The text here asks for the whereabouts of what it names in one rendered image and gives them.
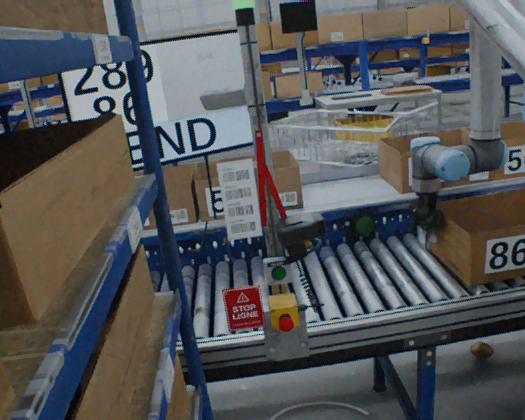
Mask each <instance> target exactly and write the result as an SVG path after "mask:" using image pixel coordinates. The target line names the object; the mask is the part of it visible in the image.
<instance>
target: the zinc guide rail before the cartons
mask: <svg viewBox="0 0 525 420"><path fill-rule="evenodd" d="M521 183H525V177H520V178H514V179H502V180H496V181H490V182H484V183H477V184H471V185H465V186H459V187H455V186H452V187H446V188H440V189H439V190H438V194H437V195H438V196H442V195H448V194H454V193H460V192H467V191H473V190H485V189H491V188H497V187H503V186H509V185H515V184H521ZM417 198H418V196H416V195H415V192H414V193H408V194H402V195H395V196H389V197H382V198H375V199H369V200H368V199H362V200H355V201H348V202H341V203H334V204H328V205H321V206H314V207H307V208H300V209H294V210H287V211H286V214H287V216H288V217H291V216H295V215H298V214H300V215H303V214H307V213H313V214H314V213H317V212H320V213H323V212H330V211H336V210H343V209H350V208H357V207H364V206H371V205H377V204H384V203H390V202H403V201H410V200H415V199H417ZM205 224H206V222H203V223H196V224H190V225H183V226H176V227H173V230H174V234H179V233H186V232H192V231H199V230H204V229H205ZM220 227H227V225H226V219H224V220H217V221H210V222H208V224H207V229H213V228H220ZM151 236H158V234H157V230H149V231H143V232H142V235H141V237H140V238H145V237H151Z"/></svg>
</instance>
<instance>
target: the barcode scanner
mask: <svg viewBox="0 0 525 420"><path fill-rule="evenodd" d="M276 232H277V236H278V240H279V243H280V244H281V245H282V246H283V247H286V249H287V250H288V252H289V254H290V256H291V257H286V259H287V263H288V264H291V263H293V262H296V261H298V260H300V259H302V258H304V257H306V256H308V253H307V246H310V245H311V244H310V242H309V240H313V239H317V238H318V237H323V236H326V235H327V232H328V230H327V226H326V222H325V220H324V218H323V216H322V215H321V214H320V212H317V213H314V214H313V213H307V214H303V215H300V214H298V215H295V216H291V217H287V218H284V219H281V221H280V222H278V223H277V224H276Z"/></svg>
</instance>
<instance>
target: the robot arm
mask: <svg viewBox="0 0 525 420"><path fill-rule="evenodd" d="M451 1H453V2H454V3H455V4H456V5H457V6H458V7H459V9H460V11H462V12H463V13H464V14H465V15H466V16H467V17H468V18H469V19H470V22H469V38H470V58H469V59H470V86H471V95H470V114H471V133H470V135H469V144H464V145H460V146H455V147H450V148H447V147H444V146H441V145H440V143H441V142H440V139H439V138H438V137H423V138H417V139H413V140H412V141H411V148H410V150H411V165H412V189H413V190H414V191H415V195H416V196H418V198H417V199H415V201H414V202H411V203H410V204H408V206H409V210H410V212H412V211H413V212H414V216H412V222H411V226H412V229H413V231H414V235H415V236H416V238H417V240H418V242H419V244H420V245H421V246H422V247H423V248H424V249H427V248H428V247H429V246H430V245H431V243H432V242H433V243H436V236H435V234H434V230H435V228H439V227H440V226H442V227H443V225H444V212H443V211H442V210H441V209H439V208H438V207H437V206H436V199H438V195H437V194H438V190H439V189H440V188H441V179H442V180H443V181H446V182H458V181H460V180H462V179H463V178H464V177H465V176H466V175H470V174H473V173H474V174H479V173H484V172H492V171H494V170H497V169H500V168H502V167H503V166H505V164H506V162H507V159H508V147H507V145H506V143H505V142H504V141H503V140H502V138H501V131H500V120H501V82H502V79H501V63H502V57H503V58H504V59H505V60H506V61H507V62H508V63H509V64H510V66H511V67H512V68H513V69H514V70H515V71H516V72H517V73H518V74H519V76H520V77H521V78H522V79H523V80H524V81H525V0H451ZM522 91H523V98H522V101H523V102H525V83H524V85H523V90H522ZM522 115H523V119H524V122H525V104H524V106H523V107H522ZM441 215H442V223H441ZM425 230H426V234H425V238H424V231H425Z"/></svg>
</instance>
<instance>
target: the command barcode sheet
mask: <svg viewBox="0 0 525 420"><path fill-rule="evenodd" d="M253 168H257V161H255V162H252V158H251V159H244V160H238V161H231V162H224V163H217V169H218V175H219V182H220V188H221V193H222V200H223V206H224V212H225V219H226V225H227V231H228V238H229V240H236V239H242V238H249V237H256V236H262V229H261V223H260V214H259V206H258V199H257V191H256V185H255V178H254V170H253Z"/></svg>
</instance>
